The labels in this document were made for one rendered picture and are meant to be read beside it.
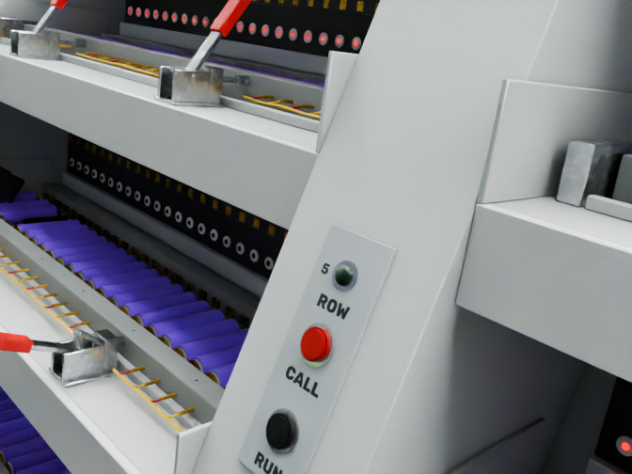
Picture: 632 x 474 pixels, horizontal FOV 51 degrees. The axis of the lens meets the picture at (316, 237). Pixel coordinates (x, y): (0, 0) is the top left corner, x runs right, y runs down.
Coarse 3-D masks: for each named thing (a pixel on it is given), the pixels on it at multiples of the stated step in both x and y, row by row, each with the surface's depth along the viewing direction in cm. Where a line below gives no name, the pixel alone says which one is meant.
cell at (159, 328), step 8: (208, 312) 54; (216, 312) 55; (168, 320) 52; (176, 320) 52; (184, 320) 53; (192, 320) 53; (200, 320) 53; (208, 320) 54; (216, 320) 54; (224, 320) 55; (152, 328) 51; (160, 328) 51; (168, 328) 51; (176, 328) 52; (184, 328) 52; (160, 336) 51
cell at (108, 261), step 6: (108, 258) 63; (114, 258) 63; (120, 258) 64; (126, 258) 64; (132, 258) 64; (72, 264) 60; (78, 264) 61; (84, 264) 61; (90, 264) 61; (96, 264) 62; (102, 264) 62; (108, 264) 62; (114, 264) 63; (72, 270) 60; (78, 270) 60
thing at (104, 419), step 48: (96, 192) 78; (192, 240) 65; (0, 288) 58; (48, 336) 51; (0, 384) 52; (48, 384) 45; (96, 384) 46; (48, 432) 45; (96, 432) 40; (144, 432) 41; (192, 432) 33
